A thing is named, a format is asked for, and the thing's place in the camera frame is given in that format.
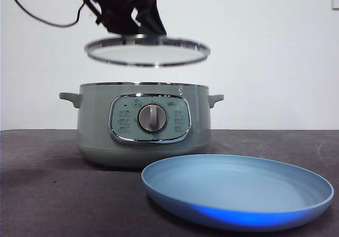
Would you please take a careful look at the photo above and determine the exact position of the glass lid with green knob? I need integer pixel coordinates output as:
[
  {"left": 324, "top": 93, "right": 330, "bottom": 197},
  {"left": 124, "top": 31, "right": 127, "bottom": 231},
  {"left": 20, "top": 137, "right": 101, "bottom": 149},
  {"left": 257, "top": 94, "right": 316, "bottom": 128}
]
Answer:
[{"left": 84, "top": 34, "right": 211, "bottom": 68}]

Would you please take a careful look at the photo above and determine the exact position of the pale green electric steamer pot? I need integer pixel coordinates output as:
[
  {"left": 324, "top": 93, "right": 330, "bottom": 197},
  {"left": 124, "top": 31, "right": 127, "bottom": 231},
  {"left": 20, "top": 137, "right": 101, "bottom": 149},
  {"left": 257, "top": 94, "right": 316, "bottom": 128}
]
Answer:
[{"left": 58, "top": 82, "right": 225, "bottom": 169}]

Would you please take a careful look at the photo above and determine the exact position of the blue round plate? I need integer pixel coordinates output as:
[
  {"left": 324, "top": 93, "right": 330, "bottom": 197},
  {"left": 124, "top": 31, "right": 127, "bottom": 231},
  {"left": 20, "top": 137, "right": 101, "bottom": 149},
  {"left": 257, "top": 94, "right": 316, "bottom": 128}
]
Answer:
[{"left": 140, "top": 154, "right": 334, "bottom": 233}]

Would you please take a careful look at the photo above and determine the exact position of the black cable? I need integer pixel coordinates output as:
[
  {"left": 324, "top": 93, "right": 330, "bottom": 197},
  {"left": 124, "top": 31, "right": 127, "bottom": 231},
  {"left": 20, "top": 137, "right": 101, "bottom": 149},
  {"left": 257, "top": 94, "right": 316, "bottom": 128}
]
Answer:
[{"left": 4, "top": 0, "right": 86, "bottom": 28}]

